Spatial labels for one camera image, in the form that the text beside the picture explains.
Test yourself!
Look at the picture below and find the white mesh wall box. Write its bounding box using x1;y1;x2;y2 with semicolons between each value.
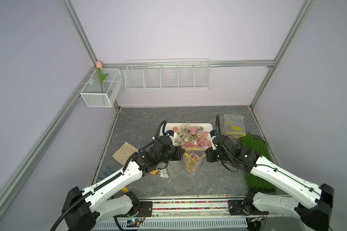
80;68;123;108

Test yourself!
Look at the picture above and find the green artificial grass mat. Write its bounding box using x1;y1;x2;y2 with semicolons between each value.
239;132;277;193

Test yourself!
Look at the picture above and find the white wire wall basket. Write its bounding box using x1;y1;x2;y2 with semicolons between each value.
125;59;212;90

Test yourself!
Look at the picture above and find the poured wrapped cookie pile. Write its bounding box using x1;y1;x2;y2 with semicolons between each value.
172;123;214;150

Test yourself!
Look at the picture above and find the cookie ziploc bag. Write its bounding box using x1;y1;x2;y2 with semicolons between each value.
183;148;206;175
150;161;180;178
222;114;246;138

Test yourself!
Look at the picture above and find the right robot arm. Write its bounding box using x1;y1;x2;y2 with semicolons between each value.
205;115;334;231

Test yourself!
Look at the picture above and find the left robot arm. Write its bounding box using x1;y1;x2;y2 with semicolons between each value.
51;120;185;231

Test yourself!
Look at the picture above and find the beige work glove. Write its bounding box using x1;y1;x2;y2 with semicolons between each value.
112;142;138;165

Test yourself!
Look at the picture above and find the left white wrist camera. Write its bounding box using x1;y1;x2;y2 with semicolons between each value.
165;130;177;143

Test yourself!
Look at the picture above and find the white rectangular tray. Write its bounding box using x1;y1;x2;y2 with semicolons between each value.
161;123;215;150

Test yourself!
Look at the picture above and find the pink artificial tulip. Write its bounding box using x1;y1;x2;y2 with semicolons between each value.
96;61;109;93

